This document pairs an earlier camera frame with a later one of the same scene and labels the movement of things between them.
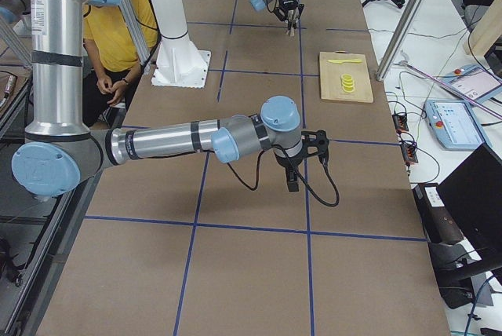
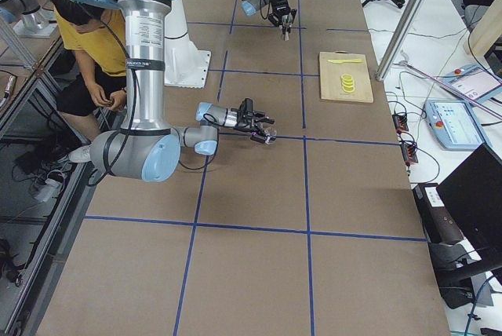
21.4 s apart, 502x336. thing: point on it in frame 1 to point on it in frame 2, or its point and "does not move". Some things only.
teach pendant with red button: (456, 125) does not move
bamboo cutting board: (345, 77) does not move
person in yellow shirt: (114, 63) does not move
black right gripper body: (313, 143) to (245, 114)
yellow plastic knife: (340, 61) does not move
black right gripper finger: (292, 180) to (266, 139)
